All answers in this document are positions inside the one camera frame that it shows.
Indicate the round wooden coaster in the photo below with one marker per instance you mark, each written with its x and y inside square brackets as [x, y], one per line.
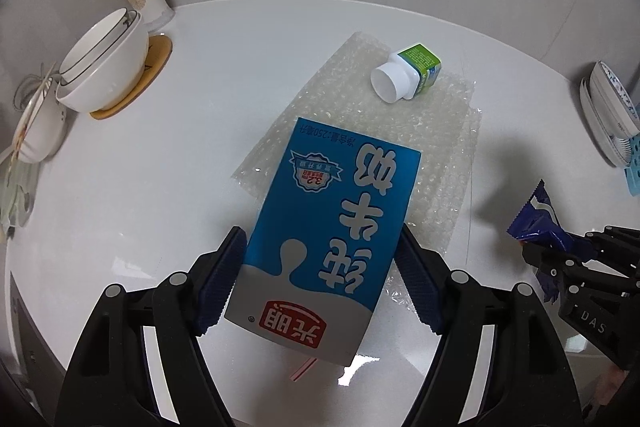
[160, 48]

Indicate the white stacked bowls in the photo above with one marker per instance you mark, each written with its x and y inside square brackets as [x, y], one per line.
[105, 63]

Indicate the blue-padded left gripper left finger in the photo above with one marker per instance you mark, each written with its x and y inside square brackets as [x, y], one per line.
[219, 273]

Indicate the small green white bottle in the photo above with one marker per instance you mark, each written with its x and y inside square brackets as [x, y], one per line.
[406, 74]

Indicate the light blue utensil holder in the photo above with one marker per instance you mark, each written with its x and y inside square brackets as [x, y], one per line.
[631, 150]

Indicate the blue snack wrapper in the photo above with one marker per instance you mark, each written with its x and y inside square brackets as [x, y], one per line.
[537, 222]

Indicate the blue patterned plate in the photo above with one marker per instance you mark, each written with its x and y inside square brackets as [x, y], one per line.
[616, 151]

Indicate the blue patterned white bowl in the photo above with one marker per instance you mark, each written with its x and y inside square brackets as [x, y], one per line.
[613, 103]

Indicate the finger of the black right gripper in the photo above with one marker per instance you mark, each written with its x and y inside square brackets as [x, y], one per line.
[615, 245]
[597, 268]

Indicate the blue white milk carton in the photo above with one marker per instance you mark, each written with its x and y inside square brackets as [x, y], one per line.
[322, 246]

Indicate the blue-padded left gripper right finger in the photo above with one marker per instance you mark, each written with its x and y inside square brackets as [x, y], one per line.
[422, 272]

